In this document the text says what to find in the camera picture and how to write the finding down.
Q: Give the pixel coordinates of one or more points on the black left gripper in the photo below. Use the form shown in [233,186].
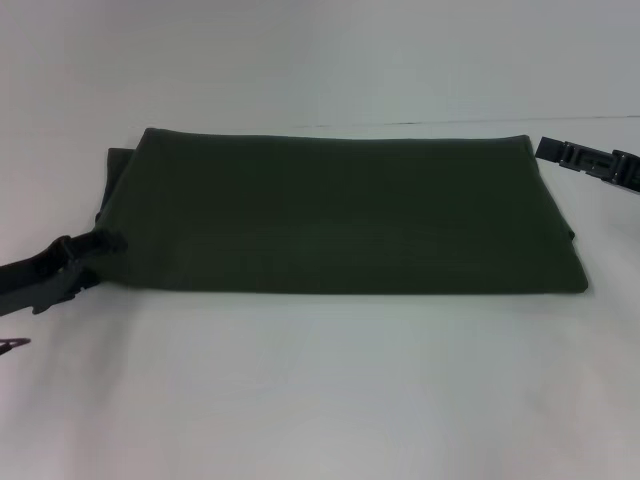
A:
[35,280]

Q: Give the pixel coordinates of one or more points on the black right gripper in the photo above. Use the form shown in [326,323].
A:
[627,172]

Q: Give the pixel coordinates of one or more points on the dark green t-shirt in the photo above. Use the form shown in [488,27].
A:
[340,215]

